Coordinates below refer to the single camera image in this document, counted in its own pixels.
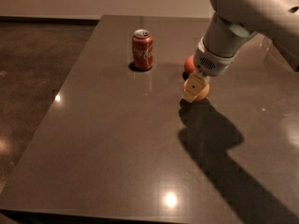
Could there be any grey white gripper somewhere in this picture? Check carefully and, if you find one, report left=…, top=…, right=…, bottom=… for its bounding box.
left=182, top=38, right=243, bottom=103

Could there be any red Coca-Cola can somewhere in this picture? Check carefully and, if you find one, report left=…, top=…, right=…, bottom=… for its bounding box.
left=132, top=29, right=153, bottom=71

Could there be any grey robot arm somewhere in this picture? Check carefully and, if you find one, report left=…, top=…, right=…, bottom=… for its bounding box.
left=183, top=0, right=299, bottom=103

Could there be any orange fruit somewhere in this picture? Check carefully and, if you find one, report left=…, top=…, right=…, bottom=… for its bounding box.
left=182, top=79, right=209, bottom=103

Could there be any red apple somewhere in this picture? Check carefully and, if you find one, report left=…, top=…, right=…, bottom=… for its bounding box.
left=184, top=55, right=196, bottom=76

